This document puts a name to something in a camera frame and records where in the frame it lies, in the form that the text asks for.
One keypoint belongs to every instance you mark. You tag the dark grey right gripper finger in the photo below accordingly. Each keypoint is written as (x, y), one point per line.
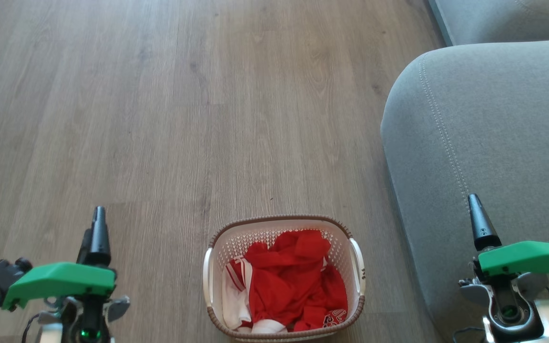
(483, 228)

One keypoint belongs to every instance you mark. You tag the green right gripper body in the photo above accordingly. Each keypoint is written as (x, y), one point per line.
(527, 258)

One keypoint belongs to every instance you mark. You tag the white garment with red stripes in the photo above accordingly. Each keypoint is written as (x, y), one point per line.
(236, 305)

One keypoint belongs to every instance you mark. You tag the grey fabric sofa seat cushion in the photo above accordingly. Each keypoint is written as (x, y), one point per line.
(508, 19)

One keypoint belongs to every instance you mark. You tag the white plastic laundry basket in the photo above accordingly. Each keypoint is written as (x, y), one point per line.
(217, 267)

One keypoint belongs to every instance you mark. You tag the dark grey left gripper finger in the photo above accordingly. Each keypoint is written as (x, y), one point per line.
(84, 250)
(100, 238)

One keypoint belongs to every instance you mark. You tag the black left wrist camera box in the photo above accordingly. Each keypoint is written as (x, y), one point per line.
(0, 276)

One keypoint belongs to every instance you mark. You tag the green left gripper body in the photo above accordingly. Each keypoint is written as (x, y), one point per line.
(60, 281)

